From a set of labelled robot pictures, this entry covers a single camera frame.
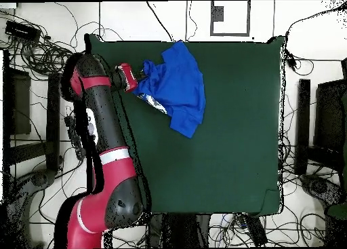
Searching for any black plug adapter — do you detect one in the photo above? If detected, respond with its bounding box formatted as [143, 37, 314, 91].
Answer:
[284, 50, 299, 72]

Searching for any black floor cable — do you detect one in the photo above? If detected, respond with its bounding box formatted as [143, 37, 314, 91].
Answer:
[146, 0, 174, 42]

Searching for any grey square floor frame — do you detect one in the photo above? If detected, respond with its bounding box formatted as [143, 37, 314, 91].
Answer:
[210, 0, 251, 37]

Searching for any black power strip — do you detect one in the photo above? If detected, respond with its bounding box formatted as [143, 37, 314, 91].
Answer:
[64, 115, 86, 161]

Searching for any tangled black cable bundle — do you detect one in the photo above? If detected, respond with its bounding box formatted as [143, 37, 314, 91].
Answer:
[0, 8, 87, 81]

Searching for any black electronics box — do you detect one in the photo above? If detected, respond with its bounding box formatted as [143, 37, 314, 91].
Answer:
[4, 20, 42, 43]

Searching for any blue printed T-shirt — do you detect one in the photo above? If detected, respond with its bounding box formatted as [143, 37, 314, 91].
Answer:
[132, 40, 207, 139]

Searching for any small dark grey square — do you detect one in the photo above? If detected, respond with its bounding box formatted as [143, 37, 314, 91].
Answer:
[211, 5, 225, 22]

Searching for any black rectangular floor device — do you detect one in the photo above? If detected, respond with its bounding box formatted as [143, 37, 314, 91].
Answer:
[243, 214, 269, 247]

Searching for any dark green round object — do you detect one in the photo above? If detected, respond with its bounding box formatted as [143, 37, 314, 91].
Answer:
[326, 204, 347, 220]

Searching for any black metal frame stand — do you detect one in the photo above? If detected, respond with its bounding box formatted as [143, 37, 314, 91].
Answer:
[2, 50, 64, 176]
[294, 57, 347, 176]

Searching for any dark grey floor stand base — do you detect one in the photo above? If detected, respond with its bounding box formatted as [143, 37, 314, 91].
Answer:
[0, 168, 58, 249]
[299, 174, 347, 247]

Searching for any dark green table cloth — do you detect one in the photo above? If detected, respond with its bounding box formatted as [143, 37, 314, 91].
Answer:
[82, 33, 285, 218]

